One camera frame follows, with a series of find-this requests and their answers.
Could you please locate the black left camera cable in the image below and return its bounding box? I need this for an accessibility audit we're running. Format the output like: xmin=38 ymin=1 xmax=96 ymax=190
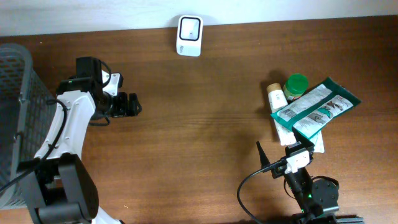
xmin=0 ymin=60 xmax=113 ymax=195

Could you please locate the white barcode scanner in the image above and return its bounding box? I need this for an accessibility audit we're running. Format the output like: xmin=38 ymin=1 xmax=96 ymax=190
xmin=176 ymin=15 xmax=203 ymax=57

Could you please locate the black right camera cable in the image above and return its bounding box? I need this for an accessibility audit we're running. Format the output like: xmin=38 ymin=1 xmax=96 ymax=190
xmin=236 ymin=159 xmax=287 ymax=224

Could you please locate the light green wipes pack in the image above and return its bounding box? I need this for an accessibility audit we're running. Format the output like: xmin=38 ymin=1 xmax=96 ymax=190
xmin=310 ymin=131 xmax=325 ymax=153

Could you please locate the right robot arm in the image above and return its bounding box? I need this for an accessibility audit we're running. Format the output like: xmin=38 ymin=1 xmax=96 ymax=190
xmin=256 ymin=130 xmax=364 ymax=224

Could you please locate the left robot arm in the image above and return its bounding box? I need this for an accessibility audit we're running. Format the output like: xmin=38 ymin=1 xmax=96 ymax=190
xmin=16 ymin=57 xmax=142 ymax=223

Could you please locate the grey plastic mesh basket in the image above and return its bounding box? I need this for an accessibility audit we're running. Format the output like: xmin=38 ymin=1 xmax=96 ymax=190
xmin=0 ymin=43 xmax=58 ymax=210

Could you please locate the green glove package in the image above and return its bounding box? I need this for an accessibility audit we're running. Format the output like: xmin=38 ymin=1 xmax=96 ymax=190
xmin=271 ymin=77 xmax=361 ymax=139

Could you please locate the white cream tube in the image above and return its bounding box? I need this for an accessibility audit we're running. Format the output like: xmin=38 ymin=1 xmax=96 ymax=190
xmin=266 ymin=83 xmax=297 ymax=146

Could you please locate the black camera cable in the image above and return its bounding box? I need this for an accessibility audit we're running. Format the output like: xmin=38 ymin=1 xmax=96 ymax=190
xmin=0 ymin=60 xmax=113 ymax=195
xmin=236 ymin=159 xmax=287 ymax=224

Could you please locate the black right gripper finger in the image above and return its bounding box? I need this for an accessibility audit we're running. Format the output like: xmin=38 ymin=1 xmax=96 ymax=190
xmin=293 ymin=129 xmax=314 ymax=148
xmin=256 ymin=141 xmax=271 ymax=171

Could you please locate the green lid jar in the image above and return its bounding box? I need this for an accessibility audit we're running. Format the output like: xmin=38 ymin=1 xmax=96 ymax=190
xmin=282 ymin=73 xmax=309 ymax=101

